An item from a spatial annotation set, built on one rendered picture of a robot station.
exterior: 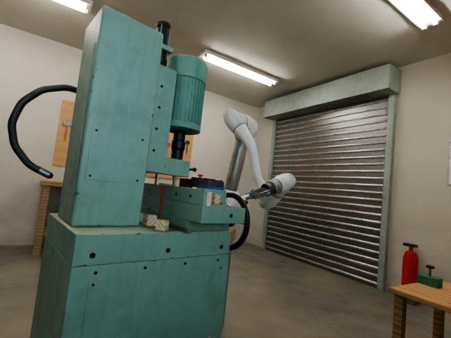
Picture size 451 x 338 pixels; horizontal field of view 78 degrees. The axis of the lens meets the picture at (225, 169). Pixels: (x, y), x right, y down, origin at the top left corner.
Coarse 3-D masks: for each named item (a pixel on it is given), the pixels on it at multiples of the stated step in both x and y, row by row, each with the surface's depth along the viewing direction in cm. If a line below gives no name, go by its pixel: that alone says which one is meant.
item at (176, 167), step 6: (168, 162) 115; (174, 162) 116; (180, 162) 118; (186, 162) 120; (168, 168) 115; (174, 168) 117; (180, 168) 118; (186, 168) 120; (168, 174) 115; (174, 174) 117; (180, 174) 118; (186, 174) 120
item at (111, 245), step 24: (48, 216) 108; (72, 240) 77; (96, 240) 79; (120, 240) 84; (144, 240) 89; (168, 240) 94; (192, 240) 100; (216, 240) 108; (72, 264) 75; (96, 264) 79
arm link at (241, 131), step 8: (240, 128) 181; (240, 136) 181; (248, 136) 179; (248, 144) 178; (248, 152) 179; (256, 152) 178; (256, 160) 178; (256, 168) 178; (256, 176) 178; (256, 184) 179; (264, 200) 171; (272, 200) 168; (280, 200) 171; (264, 208) 175
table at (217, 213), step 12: (144, 204) 129; (156, 204) 120; (168, 204) 112; (180, 204) 106; (192, 204) 100; (216, 204) 116; (180, 216) 105; (192, 216) 99; (204, 216) 96; (216, 216) 99; (228, 216) 103; (240, 216) 107
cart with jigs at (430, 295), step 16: (400, 288) 153; (416, 288) 156; (432, 288) 160; (448, 288) 163; (400, 304) 149; (432, 304) 136; (448, 304) 134; (400, 320) 148; (400, 336) 147; (432, 336) 175
